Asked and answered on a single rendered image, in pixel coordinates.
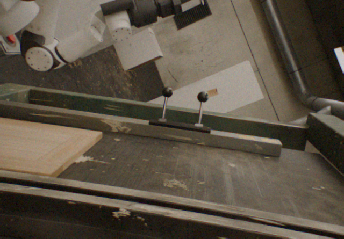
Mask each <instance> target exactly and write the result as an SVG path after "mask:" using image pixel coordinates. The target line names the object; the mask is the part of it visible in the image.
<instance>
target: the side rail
mask: <svg viewBox="0 0 344 239"><path fill-rule="evenodd" d="M30 104H33V105H41V106H48V107H56V108H63V109H68V110H75V111H83V112H90V113H97V114H105V115H112V116H118V117H126V118H133V119H139V120H146V121H150V120H151V119H159V118H162V109H163V105H161V104H153V103H146V102H139V101H133V100H126V99H119V98H111V97H104V96H95V95H88V94H83V93H76V92H68V91H61V90H53V89H48V88H41V87H35V88H31V89H30ZM198 116H199V110H195V109H190V108H183V107H176V106H168V105H166V111H165V114H164V119H166V121H173V122H180V123H185V124H192V125H195V124H197V123H198ZM200 124H203V126H207V127H211V130H213V131H220V132H228V133H234V134H242V135H249V136H257V137H264V138H269V139H276V140H279V141H280V142H281V143H282V148H286V149H290V150H298V151H304V150H305V146H306V141H307V139H306V136H307V131H308V129H309V128H308V127H306V126H305V125H303V124H296V123H291V122H283V121H275V120H268V119H260V118H252V117H244V116H240V115H232V114H225V113H218V112H210V111H202V119H201V123H200Z"/></svg>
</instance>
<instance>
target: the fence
mask: <svg viewBox="0 0 344 239"><path fill-rule="evenodd" d="M0 115H2V116H6V117H14V118H22V119H30V120H36V121H44V122H52V123H56V124H63V125H71V126H78V127H85V128H92V129H99V130H104V131H111V132H118V133H125V134H132V135H140V136H146V137H154V138H158V139H165V140H172V141H179V142H186V143H193V144H200V145H205V146H212V147H219V148H226V149H233V150H240V151H247V152H252V153H259V154H266V155H273V156H280V155H281V150H282V143H281V142H280V141H279V140H276V139H270V140H276V141H277V143H275V142H268V141H262V140H261V138H262V139H269V138H264V137H257V136H250V137H254V138H255V140H253V139H245V138H241V137H239V136H238V135H242V134H234V133H228V132H220V131H213V130H211V134H208V133H201V132H193V131H186V130H181V129H174V128H167V127H160V126H153V125H149V121H146V120H139V119H131V118H124V117H117V116H112V115H105V114H97V113H90V112H83V111H75V110H68V109H63V108H56V107H48V106H41V105H33V104H25V103H18V102H10V101H5V100H1V99H0ZM243 136H249V135H243Z"/></svg>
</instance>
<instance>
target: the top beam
mask: <svg viewBox="0 0 344 239"><path fill-rule="evenodd" d="M306 124H307V125H308V126H309V130H310V132H309V137H308V139H307V141H309V142H310V143H311V144H312V145H313V146H314V147H315V148H316V149H317V150H319V151H320V152H321V153H322V154H323V155H324V156H325V157H326V158H327V159H328V160H329V161H330V162H331V163H332V164H333V165H334V166H335V167H336V168H337V169H338V170H339V171H340V172H341V173H342V174H343V175H344V121H343V120H341V119H340V118H337V117H336V116H333V115H325V114H316V113H308V115H307V120H306Z"/></svg>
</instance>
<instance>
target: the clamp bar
mask: <svg viewBox="0 0 344 239"><path fill-rule="evenodd" d="M0 235H2V236H12V237H19V238H28V239H344V226H337V225H333V224H330V223H323V222H319V221H312V220H307V219H302V218H295V217H291V216H287V215H280V214H274V213H271V212H264V211H257V210H253V209H247V208H243V207H236V206H230V205H223V204H216V203H212V202H209V201H203V200H196V199H189V198H183V197H176V196H172V195H166V194H159V193H153V192H146V191H140V190H133V189H127V188H123V187H116V186H110V185H103V184H93V183H86V182H80V181H75V180H69V179H62V178H55V177H45V176H39V175H32V174H27V173H21V172H9V171H3V170H0Z"/></svg>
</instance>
